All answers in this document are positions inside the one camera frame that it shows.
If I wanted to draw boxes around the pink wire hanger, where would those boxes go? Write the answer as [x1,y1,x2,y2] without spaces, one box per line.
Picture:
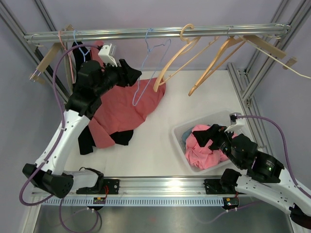
[58,31,74,89]

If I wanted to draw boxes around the dark pink t shirt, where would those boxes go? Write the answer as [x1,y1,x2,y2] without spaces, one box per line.
[87,40,167,149]

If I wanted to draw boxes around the front aluminium rail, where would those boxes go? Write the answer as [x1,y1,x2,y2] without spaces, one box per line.
[31,176,268,197]

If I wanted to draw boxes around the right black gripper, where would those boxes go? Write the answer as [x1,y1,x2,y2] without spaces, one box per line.
[192,123,243,168]

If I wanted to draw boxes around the light wooden hanger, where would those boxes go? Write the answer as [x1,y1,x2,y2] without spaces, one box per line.
[153,23,219,92]

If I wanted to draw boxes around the black garment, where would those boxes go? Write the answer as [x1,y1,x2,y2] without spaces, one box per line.
[66,42,134,155]

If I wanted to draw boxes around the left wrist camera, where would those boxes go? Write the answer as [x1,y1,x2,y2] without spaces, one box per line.
[98,43,118,67]

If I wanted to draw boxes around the aluminium hanging rail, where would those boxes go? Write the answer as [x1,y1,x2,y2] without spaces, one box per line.
[23,23,292,44]

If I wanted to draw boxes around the blue t shirt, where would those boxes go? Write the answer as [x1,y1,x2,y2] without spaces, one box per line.
[181,128,192,146]

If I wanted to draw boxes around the light pink t shirt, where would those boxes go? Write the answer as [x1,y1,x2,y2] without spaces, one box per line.
[185,124,229,170]

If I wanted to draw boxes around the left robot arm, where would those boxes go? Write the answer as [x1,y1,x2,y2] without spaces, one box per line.
[22,59,142,199]

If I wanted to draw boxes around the left pale wooden hanger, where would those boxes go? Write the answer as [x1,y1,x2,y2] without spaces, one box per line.
[29,24,74,84]

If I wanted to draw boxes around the blue wire hanger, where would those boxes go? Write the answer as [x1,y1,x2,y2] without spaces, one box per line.
[132,28,172,106]
[72,29,92,63]

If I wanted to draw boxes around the white plastic basket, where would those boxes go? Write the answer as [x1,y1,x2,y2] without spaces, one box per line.
[172,109,234,175]

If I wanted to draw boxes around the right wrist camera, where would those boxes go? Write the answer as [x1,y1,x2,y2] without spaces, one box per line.
[225,113,246,132]

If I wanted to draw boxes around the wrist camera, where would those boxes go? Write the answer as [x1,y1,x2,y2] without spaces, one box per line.
[225,113,246,132]
[98,43,118,67]

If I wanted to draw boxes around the orange wooden hanger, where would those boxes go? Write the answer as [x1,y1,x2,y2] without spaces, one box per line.
[188,36,245,96]

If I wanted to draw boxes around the pale flat wooden hanger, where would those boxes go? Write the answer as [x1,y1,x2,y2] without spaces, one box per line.
[239,35,311,79]

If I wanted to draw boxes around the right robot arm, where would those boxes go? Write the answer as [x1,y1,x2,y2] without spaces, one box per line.
[192,124,311,229]

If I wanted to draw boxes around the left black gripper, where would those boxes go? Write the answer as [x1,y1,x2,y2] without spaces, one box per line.
[94,58,141,96]

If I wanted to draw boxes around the white cable duct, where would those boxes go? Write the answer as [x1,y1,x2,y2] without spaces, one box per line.
[44,197,224,207]

